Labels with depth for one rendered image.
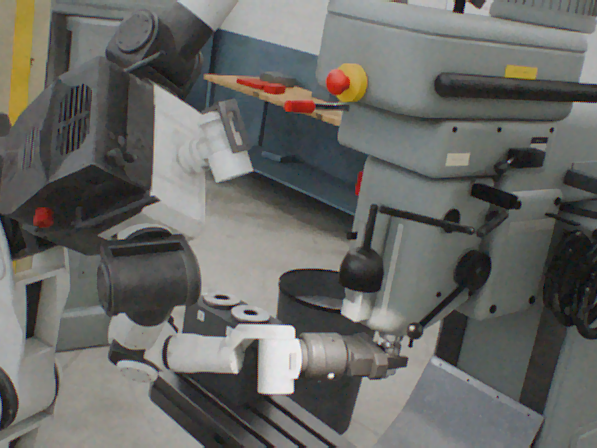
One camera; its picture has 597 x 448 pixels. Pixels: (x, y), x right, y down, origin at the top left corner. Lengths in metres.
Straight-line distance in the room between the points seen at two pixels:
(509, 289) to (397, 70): 0.56
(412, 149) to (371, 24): 0.21
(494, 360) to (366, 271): 0.69
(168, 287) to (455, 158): 0.51
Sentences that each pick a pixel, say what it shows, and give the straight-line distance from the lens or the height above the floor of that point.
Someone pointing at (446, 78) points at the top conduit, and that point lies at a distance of 1.30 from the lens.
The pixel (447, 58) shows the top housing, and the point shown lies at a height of 1.83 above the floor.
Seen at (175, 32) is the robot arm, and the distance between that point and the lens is 1.58.
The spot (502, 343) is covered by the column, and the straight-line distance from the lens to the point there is 1.97.
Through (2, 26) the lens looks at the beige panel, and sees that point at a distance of 2.93.
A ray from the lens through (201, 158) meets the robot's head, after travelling 1.45.
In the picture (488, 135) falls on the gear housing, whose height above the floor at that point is 1.70.
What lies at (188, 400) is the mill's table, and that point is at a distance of 2.03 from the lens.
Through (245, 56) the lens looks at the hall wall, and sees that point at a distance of 8.76.
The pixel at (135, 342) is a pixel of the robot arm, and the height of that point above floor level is 1.25.
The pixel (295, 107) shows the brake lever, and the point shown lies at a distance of 1.43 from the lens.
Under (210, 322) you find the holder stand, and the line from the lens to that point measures 2.03.
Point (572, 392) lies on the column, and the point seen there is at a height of 1.16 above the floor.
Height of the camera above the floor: 1.92
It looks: 16 degrees down
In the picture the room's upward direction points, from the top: 10 degrees clockwise
